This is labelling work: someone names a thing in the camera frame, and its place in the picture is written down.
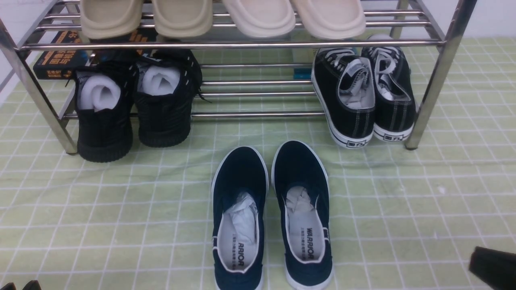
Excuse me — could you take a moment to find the cream slipper far right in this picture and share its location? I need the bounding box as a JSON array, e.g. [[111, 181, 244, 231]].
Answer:
[[291, 0, 366, 40]]

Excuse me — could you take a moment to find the black object bottom left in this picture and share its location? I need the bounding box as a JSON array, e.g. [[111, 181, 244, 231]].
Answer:
[[0, 280, 42, 290]]

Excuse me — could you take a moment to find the tan slipper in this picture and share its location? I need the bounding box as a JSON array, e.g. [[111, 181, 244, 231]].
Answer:
[[80, 0, 144, 39], [152, 0, 213, 39]]

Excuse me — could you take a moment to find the navy slip-on shoe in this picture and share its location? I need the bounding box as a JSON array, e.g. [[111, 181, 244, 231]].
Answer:
[[271, 140, 334, 290], [211, 146, 269, 290]]

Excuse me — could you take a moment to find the black orange book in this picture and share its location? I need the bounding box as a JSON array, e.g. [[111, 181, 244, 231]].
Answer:
[[33, 29, 157, 80]]

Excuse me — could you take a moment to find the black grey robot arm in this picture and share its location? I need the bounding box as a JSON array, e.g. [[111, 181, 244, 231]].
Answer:
[[469, 246, 516, 290]]

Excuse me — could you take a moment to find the black boot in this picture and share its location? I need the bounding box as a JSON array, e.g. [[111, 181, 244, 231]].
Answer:
[[71, 50, 139, 163], [133, 48, 203, 147]]

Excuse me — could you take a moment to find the silver metal shoe rack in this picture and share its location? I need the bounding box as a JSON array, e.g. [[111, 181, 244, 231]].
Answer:
[[1, 0, 477, 155]]

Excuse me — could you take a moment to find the black canvas sneaker right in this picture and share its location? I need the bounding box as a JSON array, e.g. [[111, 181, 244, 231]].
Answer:
[[361, 46, 418, 143]]

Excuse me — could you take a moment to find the black boot far left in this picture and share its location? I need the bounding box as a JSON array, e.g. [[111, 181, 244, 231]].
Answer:
[[71, 50, 139, 163]]

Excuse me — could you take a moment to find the black canvas sneaker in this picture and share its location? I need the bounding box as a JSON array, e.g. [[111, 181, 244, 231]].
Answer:
[[361, 46, 418, 143], [311, 48, 375, 149]]

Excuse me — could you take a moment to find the green checkered floor cloth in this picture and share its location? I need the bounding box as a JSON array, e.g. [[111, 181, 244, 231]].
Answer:
[[0, 38, 516, 290]]

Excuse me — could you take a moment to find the tan slipper far left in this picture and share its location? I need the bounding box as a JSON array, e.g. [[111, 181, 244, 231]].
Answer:
[[80, 0, 144, 39]]

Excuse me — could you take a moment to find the cream slipper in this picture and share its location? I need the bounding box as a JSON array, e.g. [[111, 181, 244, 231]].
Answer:
[[291, 0, 366, 40], [222, 0, 296, 38]]

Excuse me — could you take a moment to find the black canvas sneaker left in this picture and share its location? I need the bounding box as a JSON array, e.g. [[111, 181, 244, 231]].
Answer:
[[311, 48, 375, 149]]

